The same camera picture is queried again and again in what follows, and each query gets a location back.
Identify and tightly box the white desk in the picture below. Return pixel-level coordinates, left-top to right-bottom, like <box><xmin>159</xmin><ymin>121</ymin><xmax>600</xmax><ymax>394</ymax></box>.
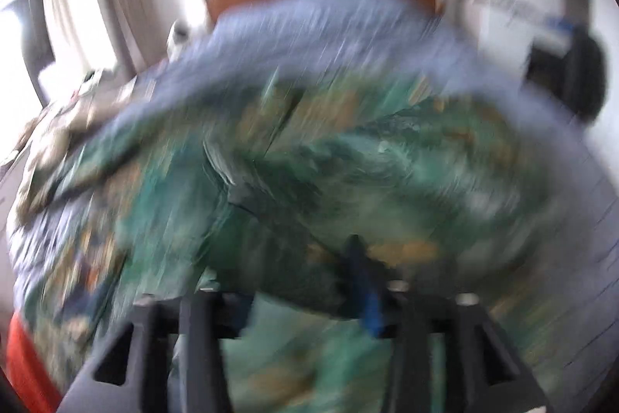
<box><xmin>462</xmin><ymin>0</ymin><xmax>595</xmax><ymax>56</ymax></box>

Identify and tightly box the beige pillow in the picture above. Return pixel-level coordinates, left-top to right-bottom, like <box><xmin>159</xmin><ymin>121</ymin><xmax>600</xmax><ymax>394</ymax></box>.
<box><xmin>7</xmin><ymin>69</ymin><xmax>146</xmax><ymax>220</ymax></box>

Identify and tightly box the orange cloth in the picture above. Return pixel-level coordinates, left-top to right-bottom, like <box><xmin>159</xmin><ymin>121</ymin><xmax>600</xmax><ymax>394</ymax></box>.
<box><xmin>2</xmin><ymin>311</ymin><xmax>63</xmax><ymax>413</ymax></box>

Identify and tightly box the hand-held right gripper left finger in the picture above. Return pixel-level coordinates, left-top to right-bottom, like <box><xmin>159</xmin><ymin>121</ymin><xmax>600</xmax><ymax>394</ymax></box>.
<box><xmin>57</xmin><ymin>290</ymin><xmax>253</xmax><ymax>413</ymax></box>

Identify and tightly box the black office chair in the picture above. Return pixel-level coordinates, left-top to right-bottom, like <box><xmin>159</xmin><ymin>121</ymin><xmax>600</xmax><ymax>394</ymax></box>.
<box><xmin>525</xmin><ymin>28</ymin><xmax>609</xmax><ymax>122</ymax></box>

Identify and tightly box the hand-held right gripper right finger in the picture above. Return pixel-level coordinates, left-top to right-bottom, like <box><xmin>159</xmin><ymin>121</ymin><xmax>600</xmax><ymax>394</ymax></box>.
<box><xmin>344</xmin><ymin>235</ymin><xmax>554</xmax><ymax>413</ymax></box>

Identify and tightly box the blue checked bed sheet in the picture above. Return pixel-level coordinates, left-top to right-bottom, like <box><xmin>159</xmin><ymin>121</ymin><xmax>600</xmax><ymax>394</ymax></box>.
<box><xmin>7</xmin><ymin>0</ymin><xmax>619</xmax><ymax>394</ymax></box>

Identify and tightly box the green patterned garment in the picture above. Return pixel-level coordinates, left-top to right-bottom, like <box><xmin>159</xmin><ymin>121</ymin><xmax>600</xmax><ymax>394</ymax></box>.
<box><xmin>46</xmin><ymin>67</ymin><xmax>578</xmax><ymax>413</ymax></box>

